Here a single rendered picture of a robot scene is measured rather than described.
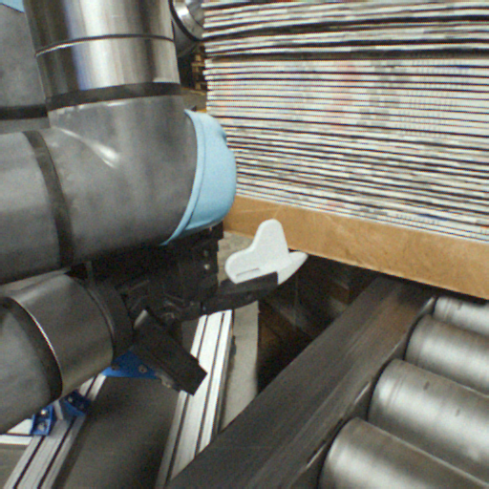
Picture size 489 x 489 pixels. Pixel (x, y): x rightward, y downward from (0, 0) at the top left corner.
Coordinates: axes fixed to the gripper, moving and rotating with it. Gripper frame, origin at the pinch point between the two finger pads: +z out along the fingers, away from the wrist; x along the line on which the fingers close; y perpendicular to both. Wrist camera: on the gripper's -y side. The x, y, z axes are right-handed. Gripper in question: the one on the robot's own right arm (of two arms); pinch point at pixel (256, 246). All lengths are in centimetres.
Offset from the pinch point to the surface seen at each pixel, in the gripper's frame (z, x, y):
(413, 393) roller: -11.0, -20.2, -1.1
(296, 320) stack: 62, 35, -55
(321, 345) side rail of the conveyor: -10.8, -13.7, -0.2
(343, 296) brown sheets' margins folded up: 56, 17, -39
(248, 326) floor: 75, 63, -75
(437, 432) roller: -12.0, -22.1, -2.3
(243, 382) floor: 50, 47, -76
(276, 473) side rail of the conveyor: -21.0, -16.9, -0.5
